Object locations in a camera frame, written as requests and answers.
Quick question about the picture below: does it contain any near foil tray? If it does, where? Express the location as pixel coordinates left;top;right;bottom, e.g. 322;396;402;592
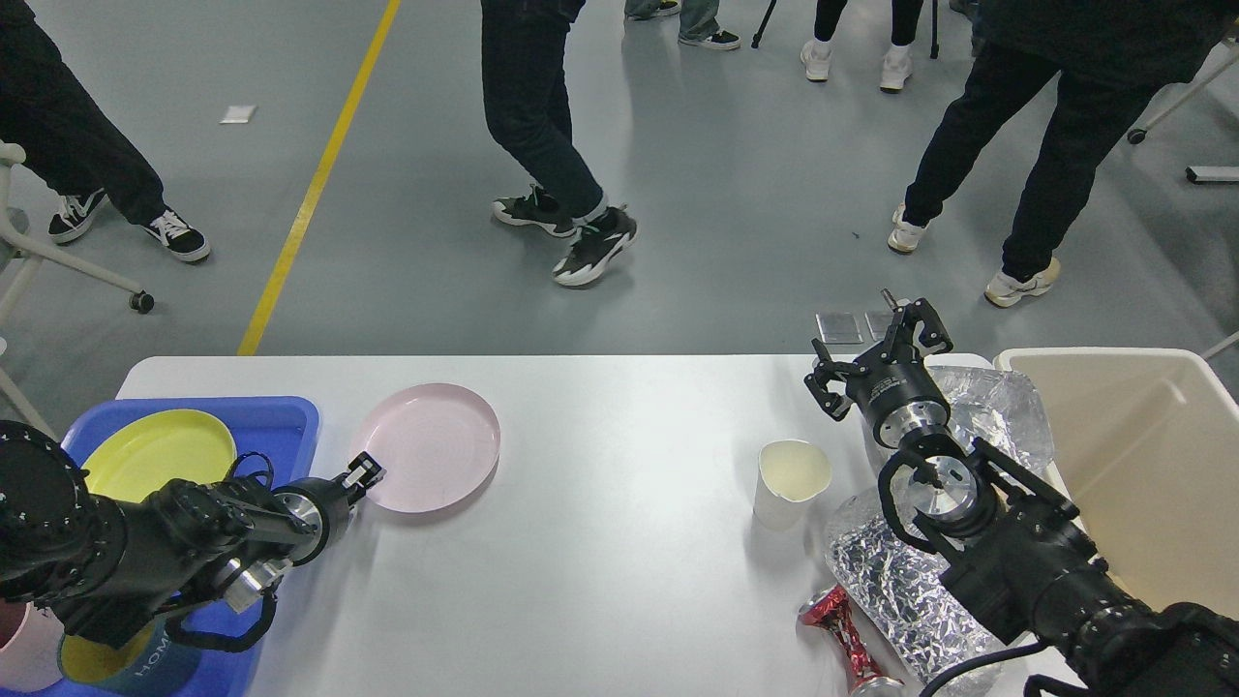
823;487;1004;683

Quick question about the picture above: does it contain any left metal floor plate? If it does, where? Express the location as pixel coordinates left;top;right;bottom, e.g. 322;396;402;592
815;312;864;345

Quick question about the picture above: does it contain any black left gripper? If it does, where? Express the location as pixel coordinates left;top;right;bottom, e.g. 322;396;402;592
273;451;385;566

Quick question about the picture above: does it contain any white paper on floor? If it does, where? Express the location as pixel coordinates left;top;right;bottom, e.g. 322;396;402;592
221;105;256;125

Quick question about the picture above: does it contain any beige plastic bin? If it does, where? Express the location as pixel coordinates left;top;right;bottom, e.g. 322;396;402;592
995;348;1238;618

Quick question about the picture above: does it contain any metal floor plate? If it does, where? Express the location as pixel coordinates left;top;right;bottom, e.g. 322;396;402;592
815;312;864;345
864;310;897;343

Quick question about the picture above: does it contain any blue plastic tray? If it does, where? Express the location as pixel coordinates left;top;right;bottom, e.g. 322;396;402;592
1;397;318;696

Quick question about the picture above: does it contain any far foil tray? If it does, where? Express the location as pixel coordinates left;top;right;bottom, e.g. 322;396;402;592
926;365;1056;477

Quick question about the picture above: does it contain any white chair base left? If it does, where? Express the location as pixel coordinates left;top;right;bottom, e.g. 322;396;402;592
0;140;156;437

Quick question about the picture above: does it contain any yellow plate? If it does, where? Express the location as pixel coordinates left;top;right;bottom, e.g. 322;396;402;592
83;409;235;501

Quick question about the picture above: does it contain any white paper cup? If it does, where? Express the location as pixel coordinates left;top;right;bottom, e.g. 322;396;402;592
753;439;833;532

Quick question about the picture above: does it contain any white bar on floor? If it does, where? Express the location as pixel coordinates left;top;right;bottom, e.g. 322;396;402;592
1184;165;1239;184

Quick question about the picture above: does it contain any person in black pants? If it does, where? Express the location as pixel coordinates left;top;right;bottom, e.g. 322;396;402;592
887;0;1239;310

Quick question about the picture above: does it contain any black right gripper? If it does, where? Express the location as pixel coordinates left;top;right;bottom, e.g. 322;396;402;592
802;288;954;449

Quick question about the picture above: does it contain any pink plate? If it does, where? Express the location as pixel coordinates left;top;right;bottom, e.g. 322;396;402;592
352;383;501;513

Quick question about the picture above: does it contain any crushed red can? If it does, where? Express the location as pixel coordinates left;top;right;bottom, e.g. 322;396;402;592
798;584;904;696

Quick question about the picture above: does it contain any white chair leg right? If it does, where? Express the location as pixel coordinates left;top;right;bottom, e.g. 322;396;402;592
1127;37;1238;145

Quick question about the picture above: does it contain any person in dark jeans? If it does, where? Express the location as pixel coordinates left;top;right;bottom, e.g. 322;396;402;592
479;1;638;288

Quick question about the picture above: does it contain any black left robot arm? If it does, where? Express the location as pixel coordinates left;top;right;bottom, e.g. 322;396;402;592
1;420;385;652

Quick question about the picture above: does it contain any pink mug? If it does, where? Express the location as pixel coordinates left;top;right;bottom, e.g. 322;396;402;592
1;600;64;693

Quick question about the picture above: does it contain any person with white sneakers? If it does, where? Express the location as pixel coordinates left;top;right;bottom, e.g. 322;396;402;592
800;0;926;95

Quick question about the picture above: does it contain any person in grey jeans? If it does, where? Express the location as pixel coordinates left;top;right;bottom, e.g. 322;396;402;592
624;1;740;51

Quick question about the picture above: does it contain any dark blue mug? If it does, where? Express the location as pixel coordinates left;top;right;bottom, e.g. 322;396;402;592
57;621;203;696

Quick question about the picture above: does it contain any foil tray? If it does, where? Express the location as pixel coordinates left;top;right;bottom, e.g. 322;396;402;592
823;487;1004;683
926;365;1056;477

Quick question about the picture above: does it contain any right metal floor plate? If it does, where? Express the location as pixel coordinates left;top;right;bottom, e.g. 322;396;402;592
864;310;897;343

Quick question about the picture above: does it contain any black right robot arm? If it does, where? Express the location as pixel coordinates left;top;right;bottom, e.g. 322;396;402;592
804;297;1237;696

